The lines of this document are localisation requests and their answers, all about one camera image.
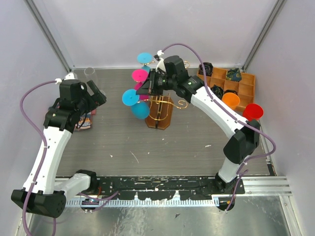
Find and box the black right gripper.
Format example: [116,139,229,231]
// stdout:
[137,68,177,96]

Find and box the blue wine glass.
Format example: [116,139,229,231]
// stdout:
[122,89,150,119]
[137,52,154,72]

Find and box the clear wine glass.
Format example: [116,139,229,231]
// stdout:
[84,67,105,95]

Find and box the orange wine glass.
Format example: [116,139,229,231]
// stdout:
[222,92,240,110]

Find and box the red wine glass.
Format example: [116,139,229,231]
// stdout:
[243,103,264,121]

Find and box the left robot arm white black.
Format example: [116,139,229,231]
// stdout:
[11,72,106,218]

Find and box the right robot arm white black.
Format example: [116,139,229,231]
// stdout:
[136,55,260,194]

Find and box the pink wine glass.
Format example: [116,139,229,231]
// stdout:
[131,69,148,90]

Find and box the colourful packet under left gripper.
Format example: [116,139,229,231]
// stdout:
[48,104,97,132]

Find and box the dark rolled cloth rear left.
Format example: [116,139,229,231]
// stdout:
[198,62,214,77]

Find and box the dark rolled cloth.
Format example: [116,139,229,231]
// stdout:
[211,85,223,100]
[226,68,242,82]
[198,62,214,77]
[223,89,238,96]

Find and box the dark rolled cloth front left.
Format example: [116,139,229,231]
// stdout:
[211,85,223,100]

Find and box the dark rolled cloth front right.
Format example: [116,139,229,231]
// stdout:
[223,89,238,96]

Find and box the dark rolled cloth rear right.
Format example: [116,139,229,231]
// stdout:
[226,68,242,82]

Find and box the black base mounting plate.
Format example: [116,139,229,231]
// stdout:
[96,176,245,201]

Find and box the wooden compartment tray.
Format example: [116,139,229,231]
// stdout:
[206,67,255,112]

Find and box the gold wire glass rack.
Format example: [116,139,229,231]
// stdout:
[134,60,190,130]

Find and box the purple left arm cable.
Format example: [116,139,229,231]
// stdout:
[20,79,57,236]

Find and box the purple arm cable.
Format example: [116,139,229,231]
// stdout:
[20,79,57,236]
[157,43,277,214]

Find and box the white slotted cable duct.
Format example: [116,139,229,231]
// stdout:
[65,196,219,208]

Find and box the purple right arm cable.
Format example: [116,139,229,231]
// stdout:
[157,43,277,214]

